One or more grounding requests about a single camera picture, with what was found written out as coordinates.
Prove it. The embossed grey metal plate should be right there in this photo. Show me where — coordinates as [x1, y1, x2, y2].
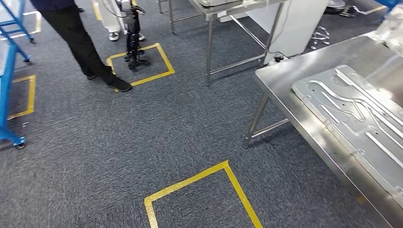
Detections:
[292, 64, 403, 209]

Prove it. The person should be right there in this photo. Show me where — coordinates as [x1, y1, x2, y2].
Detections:
[94, 0, 146, 42]
[29, 0, 133, 93]

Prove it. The yellow floor tape square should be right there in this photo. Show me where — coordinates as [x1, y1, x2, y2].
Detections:
[0, 11, 42, 41]
[105, 42, 176, 93]
[7, 74, 37, 121]
[144, 160, 264, 228]

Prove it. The blue wheeled shelf cart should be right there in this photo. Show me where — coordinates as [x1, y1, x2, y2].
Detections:
[0, 0, 36, 64]
[0, 41, 27, 150]

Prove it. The stainless steel side table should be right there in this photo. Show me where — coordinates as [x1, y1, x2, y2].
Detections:
[156, 0, 288, 86]

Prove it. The stainless steel workbench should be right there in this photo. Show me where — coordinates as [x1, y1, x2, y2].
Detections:
[243, 35, 403, 228]

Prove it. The black humanoid robot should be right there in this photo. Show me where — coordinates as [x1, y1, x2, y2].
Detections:
[115, 0, 151, 72]

